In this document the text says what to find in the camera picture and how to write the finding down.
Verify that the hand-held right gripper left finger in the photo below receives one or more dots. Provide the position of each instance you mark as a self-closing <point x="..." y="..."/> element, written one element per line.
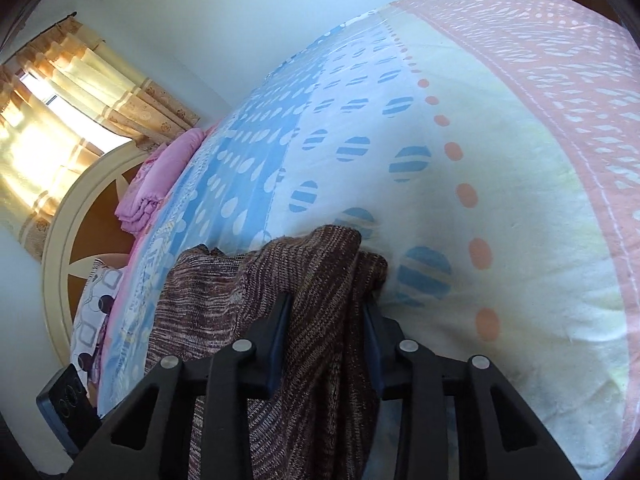
<point x="279" y="355"/>

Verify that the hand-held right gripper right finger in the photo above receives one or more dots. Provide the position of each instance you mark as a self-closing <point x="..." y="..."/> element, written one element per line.
<point x="372" y="355"/>

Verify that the brown knit sweater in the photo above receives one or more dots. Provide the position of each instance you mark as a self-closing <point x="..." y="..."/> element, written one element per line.
<point x="320" y="285"/>

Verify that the white patterned pillow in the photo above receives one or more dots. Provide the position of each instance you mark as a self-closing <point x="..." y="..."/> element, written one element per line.
<point x="95" y="300"/>

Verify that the folded pink blanket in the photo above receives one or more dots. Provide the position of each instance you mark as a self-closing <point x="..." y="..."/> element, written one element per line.
<point x="155" y="180"/>

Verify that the blue smartphone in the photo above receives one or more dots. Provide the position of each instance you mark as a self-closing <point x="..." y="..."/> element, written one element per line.
<point x="65" y="405"/>

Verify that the cream wooden headboard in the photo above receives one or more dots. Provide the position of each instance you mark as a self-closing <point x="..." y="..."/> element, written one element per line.
<point x="60" y="240"/>

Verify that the blue and pink patterned bedsheet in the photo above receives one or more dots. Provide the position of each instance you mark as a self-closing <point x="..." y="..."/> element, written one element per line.
<point x="450" y="110"/>

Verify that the yellow patterned curtain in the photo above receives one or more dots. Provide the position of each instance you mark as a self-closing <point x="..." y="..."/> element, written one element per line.
<point x="100" y="90"/>

